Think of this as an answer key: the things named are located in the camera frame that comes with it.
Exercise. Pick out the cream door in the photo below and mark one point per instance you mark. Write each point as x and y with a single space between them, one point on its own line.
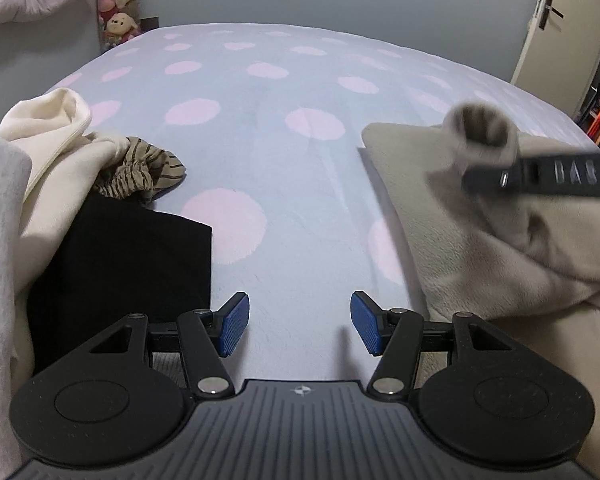
555 60

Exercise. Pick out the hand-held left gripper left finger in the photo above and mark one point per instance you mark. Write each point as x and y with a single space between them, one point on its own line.
234 322

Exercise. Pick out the cream cloth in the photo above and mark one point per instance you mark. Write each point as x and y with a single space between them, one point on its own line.
45 170

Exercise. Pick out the orange lit appliance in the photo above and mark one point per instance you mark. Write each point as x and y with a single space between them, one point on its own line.
599 123

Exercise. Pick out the light grey cloth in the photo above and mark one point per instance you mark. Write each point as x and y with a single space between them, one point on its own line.
0 260

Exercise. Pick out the striped brown cloth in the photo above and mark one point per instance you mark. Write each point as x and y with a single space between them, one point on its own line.
145 170

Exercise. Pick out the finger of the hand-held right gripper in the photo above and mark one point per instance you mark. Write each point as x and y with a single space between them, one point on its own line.
490 178

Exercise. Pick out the beige sweatshirt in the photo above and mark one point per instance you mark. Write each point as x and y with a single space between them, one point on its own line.
480 270

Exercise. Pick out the small black object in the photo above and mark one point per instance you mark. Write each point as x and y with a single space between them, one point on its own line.
149 23

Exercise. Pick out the polka-dot bed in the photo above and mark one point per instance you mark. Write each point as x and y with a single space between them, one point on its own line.
280 160

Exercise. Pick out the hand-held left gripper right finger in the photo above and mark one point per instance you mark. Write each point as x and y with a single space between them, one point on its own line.
366 322

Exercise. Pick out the hanging plush toys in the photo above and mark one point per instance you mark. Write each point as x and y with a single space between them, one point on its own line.
115 5

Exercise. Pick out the black cloth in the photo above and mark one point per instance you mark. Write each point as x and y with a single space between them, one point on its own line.
125 270

